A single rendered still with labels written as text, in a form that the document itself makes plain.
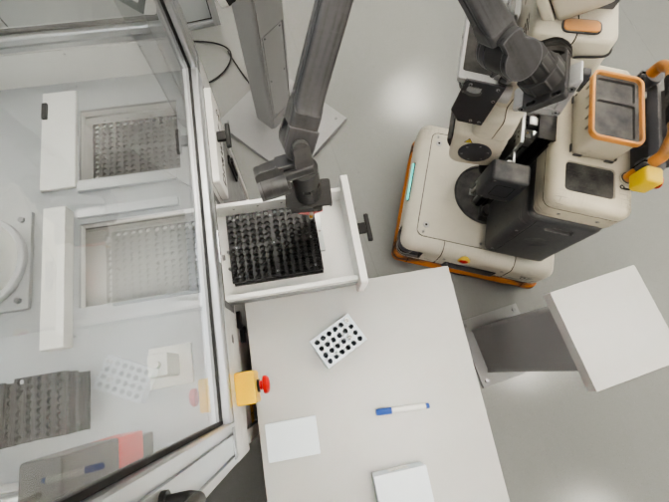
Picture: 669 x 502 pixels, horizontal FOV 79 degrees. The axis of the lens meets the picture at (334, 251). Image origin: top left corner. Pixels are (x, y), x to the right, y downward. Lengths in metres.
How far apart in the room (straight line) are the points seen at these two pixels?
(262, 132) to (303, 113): 1.44
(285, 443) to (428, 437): 0.36
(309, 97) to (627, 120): 0.99
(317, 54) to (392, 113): 1.62
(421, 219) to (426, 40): 1.27
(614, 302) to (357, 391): 0.77
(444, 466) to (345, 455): 0.25
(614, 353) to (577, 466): 0.92
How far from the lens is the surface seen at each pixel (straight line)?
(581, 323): 1.33
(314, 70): 0.75
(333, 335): 1.07
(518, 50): 0.88
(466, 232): 1.80
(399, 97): 2.41
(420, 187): 1.82
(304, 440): 1.10
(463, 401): 1.17
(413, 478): 1.10
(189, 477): 0.63
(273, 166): 0.81
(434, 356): 1.15
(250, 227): 1.04
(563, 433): 2.17
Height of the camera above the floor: 1.86
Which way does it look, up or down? 73 degrees down
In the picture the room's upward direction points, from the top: 9 degrees clockwise
